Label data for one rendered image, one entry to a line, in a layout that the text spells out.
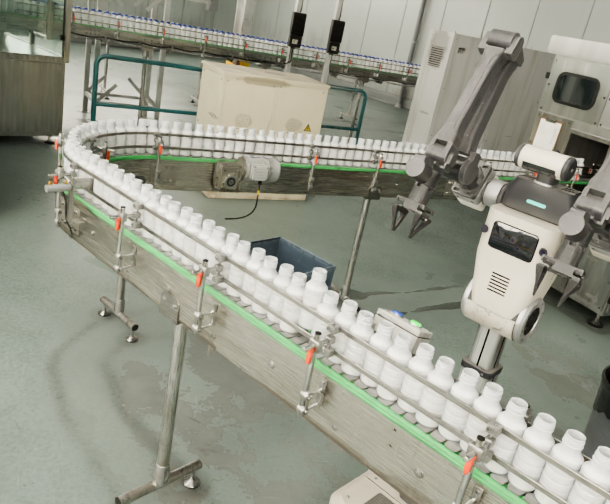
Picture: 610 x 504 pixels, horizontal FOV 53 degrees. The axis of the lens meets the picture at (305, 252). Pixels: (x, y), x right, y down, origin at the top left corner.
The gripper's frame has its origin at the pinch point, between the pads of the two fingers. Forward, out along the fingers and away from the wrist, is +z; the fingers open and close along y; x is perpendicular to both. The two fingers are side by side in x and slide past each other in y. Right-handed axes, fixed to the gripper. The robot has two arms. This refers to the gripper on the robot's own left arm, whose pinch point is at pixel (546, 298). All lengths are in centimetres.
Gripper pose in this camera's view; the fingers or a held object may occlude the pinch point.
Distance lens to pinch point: 161.8
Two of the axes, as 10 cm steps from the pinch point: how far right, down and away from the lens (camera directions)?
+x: 4.5, 2.0, 8.7
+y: 7.7, 4.0, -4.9
